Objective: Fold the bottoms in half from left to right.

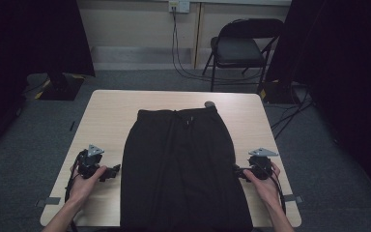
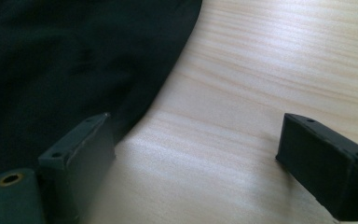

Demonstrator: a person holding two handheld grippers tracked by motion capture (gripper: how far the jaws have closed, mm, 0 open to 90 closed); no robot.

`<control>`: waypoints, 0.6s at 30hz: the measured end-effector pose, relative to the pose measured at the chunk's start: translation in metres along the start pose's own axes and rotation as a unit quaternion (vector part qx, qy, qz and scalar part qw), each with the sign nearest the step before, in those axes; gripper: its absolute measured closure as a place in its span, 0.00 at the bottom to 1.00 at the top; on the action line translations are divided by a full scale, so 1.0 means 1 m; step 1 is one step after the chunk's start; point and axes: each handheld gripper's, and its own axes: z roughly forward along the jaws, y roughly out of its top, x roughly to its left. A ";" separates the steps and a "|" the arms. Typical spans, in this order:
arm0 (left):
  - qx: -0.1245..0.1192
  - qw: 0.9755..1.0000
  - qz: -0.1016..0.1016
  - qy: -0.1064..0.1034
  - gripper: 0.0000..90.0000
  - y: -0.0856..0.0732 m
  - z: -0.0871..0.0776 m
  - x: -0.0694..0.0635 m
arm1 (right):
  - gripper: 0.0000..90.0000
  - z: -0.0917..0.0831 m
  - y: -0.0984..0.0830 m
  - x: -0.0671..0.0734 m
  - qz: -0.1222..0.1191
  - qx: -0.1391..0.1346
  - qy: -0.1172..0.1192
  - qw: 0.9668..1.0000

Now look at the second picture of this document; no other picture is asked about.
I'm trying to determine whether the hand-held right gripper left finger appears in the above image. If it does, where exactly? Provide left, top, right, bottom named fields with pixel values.
left=37, top=112, right=117, bottom=224

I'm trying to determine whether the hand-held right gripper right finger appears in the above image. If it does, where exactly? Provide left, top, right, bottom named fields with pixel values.
left=275, top=113, right=358, bottom=222

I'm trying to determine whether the black fabric garment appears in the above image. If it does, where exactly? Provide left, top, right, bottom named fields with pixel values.
left=0, top=0, right=203, bottom=190

